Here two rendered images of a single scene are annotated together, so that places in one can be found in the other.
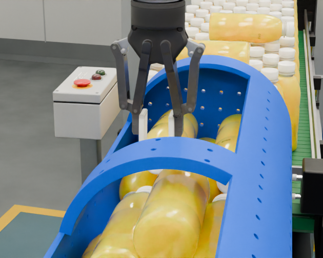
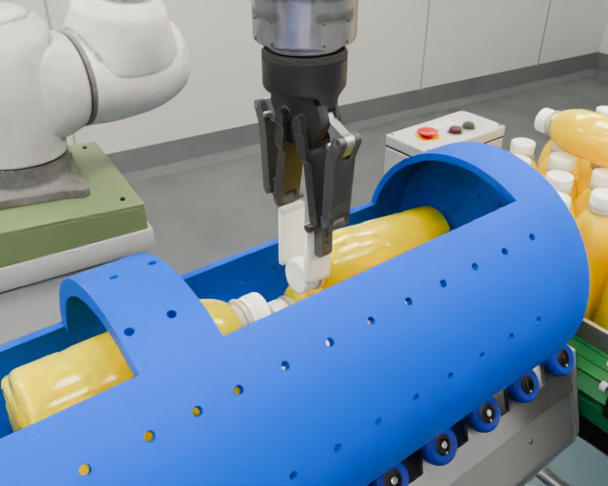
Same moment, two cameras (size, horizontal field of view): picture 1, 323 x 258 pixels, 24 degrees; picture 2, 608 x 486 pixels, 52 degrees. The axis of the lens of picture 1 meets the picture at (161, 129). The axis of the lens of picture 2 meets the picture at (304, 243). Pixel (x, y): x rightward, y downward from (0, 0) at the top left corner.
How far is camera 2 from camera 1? 0.73 m
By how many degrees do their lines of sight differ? 41
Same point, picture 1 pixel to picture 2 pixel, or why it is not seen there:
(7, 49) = not seen: outside the picture
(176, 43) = (313, 122)
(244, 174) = (179, 379)
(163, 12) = (281, 69)
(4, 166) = not seen: hidden behind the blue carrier
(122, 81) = (264, 155)
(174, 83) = (311, 180)
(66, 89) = (404, 135)
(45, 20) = not seen: outside the picture
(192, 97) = (327, 209)
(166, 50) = (296, 129)
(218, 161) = (149, 339)
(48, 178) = not seen: hidden behind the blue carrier
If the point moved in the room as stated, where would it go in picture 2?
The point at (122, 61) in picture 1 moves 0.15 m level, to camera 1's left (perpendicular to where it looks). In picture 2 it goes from (264, 127) to (172, 93)
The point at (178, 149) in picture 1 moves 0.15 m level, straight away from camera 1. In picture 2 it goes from (127, 292) to (276, 221)
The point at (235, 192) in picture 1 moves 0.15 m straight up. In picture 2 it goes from (87, 410) to (31, 200)
